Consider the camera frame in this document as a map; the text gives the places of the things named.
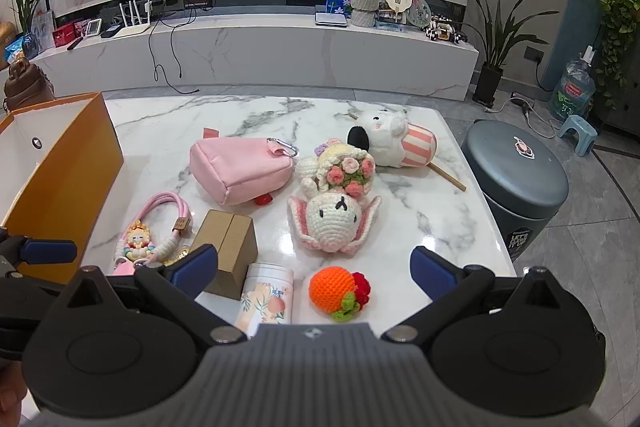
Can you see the crochet orange with red flower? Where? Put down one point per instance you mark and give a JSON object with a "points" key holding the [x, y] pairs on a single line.
{"points": [[327, 289]]}

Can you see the white desk clock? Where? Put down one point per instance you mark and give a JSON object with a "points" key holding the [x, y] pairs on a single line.
{"points": [[93, 28]]}

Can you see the pink fabric pouch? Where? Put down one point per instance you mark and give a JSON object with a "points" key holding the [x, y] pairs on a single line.
{"points": [[235, 167]]}

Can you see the white marble tv console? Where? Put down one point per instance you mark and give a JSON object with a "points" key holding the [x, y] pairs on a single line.
{"points": [[300, 52]]}

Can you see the wall socket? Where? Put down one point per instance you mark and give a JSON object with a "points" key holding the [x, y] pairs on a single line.
{"points": [[534, 54]]}

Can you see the red patterned box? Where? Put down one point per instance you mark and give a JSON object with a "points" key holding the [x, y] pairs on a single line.
{"points": [[81, 29]]}

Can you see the person's left forearm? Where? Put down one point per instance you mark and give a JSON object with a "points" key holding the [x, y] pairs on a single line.
{"points": [[10, 387]]}

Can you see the black and white toy car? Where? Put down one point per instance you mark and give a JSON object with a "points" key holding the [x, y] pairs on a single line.
{"points": [[445, 29]]}

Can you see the round glass plate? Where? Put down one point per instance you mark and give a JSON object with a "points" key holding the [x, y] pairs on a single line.
{"points": [[421, 9]]}

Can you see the long-leaf green plant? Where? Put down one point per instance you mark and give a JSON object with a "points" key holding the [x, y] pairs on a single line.
{"points": [[25, 7]]}

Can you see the green climbing plant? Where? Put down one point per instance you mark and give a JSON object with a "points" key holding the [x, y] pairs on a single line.
{"points": [[617, 7]]}

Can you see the blue water jug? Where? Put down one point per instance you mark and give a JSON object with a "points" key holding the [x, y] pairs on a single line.
{"points": [[572, 89]]}

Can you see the dark grey trash can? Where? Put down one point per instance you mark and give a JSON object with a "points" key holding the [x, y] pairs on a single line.
{"points": [[515, 167]]}

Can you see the orange cardboard storage box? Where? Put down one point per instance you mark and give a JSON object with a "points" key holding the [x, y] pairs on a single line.
{"points": [[75, 167]]}

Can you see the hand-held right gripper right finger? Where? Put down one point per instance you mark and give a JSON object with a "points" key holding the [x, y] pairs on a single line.
{"points": [[434, 274]]}

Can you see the small brown cardboard box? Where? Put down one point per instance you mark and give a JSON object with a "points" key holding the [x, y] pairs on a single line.
{"points": [[225, 237]]}

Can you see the black remote control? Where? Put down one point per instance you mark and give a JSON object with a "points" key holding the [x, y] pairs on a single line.
{"points": [[75, 44]]}

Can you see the potted plant in black pot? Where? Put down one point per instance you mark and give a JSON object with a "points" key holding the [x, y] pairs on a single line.
{"points": [[487, 82]]}

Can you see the white woven pot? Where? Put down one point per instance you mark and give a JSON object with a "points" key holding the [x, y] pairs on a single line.
{"points": [[365, 1], [362, 19]]}

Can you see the white plush with striped cup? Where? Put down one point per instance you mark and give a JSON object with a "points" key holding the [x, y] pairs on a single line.
{"points": [[385, 137]]}

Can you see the brown water bottle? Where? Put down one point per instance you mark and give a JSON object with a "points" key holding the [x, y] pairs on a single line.
{"points": [[25, 87]]}

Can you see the crochet bunny with flowers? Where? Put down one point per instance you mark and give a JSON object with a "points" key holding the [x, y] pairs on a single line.
{"points": [[327, 219]]}

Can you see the small blue plastic stool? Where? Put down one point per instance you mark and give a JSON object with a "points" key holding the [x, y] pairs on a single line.
{"points": [[577, 127]]}

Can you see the black hair styling tool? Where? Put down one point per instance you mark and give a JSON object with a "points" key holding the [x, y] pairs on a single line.
{"points": [[520, 98]]}

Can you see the grey laptop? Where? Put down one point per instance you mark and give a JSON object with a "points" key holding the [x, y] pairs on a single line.
{"points": [[331, 19]]}

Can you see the white marble desktop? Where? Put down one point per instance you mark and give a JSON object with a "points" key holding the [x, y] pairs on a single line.
{"points": [[280, 117]]}

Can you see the white router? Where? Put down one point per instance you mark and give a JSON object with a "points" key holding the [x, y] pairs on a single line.
{"points": [[132, 29]]}

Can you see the gold vase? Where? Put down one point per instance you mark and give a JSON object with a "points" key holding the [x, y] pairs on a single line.
{"points": [[6, 34]]}

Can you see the photo frame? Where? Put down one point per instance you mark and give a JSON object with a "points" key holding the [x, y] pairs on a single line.
{"points": [[42, 29]]}

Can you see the blue snack bag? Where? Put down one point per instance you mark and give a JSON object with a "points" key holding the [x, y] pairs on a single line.
{"points": [[20, 47]]}

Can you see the black set-top box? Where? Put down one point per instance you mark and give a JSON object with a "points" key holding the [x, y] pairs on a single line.
{"points": [[111, 32]]}

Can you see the thin wooden stick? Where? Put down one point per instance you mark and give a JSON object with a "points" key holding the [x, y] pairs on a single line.
{"points": [[450, 179]]}

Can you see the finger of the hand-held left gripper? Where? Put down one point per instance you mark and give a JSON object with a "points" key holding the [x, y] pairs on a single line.
{"points": [[47, 251], [25, 289]]}

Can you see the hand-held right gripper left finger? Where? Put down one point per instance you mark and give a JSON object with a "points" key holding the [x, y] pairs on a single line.
{"points": [[192, 272]]}

